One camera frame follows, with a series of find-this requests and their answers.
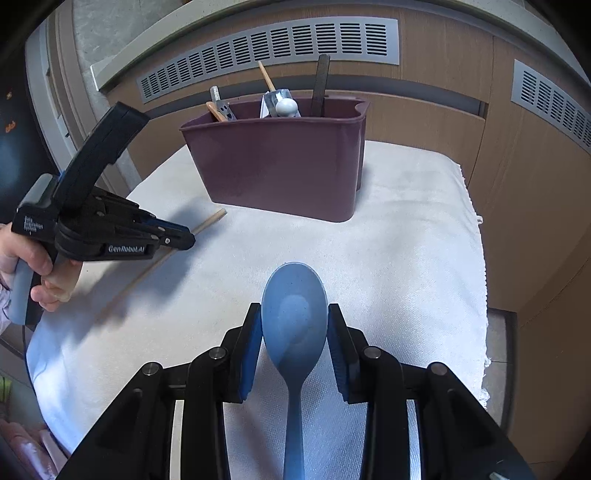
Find metal spoon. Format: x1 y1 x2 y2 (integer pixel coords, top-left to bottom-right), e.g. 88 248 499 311
260 89 293 119

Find metal slotted spatula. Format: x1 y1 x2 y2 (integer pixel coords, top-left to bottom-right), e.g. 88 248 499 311
209 86 239 122

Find short grey vent grille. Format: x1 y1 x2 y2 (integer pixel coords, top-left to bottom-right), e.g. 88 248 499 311
510 58 591 154

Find pair of slippers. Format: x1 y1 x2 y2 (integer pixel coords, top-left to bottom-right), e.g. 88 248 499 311
0 415 63 480

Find dark utensil handle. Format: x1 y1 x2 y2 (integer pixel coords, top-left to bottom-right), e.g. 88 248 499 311
311 54 331 117

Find black cable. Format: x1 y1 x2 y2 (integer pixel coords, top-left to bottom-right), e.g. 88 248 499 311
17 322 34 361

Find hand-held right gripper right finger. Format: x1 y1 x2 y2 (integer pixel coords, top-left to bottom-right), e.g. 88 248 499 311
326 304 539 480

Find long grey vent grille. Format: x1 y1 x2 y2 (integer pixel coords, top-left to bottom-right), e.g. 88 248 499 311
136 18 400 105

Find white table cloth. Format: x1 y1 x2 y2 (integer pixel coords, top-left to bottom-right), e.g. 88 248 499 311
25 138 491 480

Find thin wooden chopstick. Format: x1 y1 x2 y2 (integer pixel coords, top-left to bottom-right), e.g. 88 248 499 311
91 208 228 326
257 60 278 94

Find grey stone countertop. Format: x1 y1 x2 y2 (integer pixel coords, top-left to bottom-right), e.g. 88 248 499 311
90 0 591 90

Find person's left hand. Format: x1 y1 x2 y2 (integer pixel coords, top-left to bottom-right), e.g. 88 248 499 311
0 222 80 313

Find blue plastic spoon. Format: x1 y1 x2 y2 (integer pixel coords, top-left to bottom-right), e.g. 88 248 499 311
261 261 330 480

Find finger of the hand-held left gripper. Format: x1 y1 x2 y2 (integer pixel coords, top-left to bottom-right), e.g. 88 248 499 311
90 193 186 237
56 225 197 263

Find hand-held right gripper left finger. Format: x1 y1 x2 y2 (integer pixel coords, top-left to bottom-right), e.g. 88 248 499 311
58 302 265 480

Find wooden cabinet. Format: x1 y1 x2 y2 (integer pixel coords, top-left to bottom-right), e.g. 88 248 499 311
46 4 591 467

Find maroon plastic utensil holder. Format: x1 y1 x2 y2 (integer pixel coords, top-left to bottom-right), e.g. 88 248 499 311
179 95 371 223

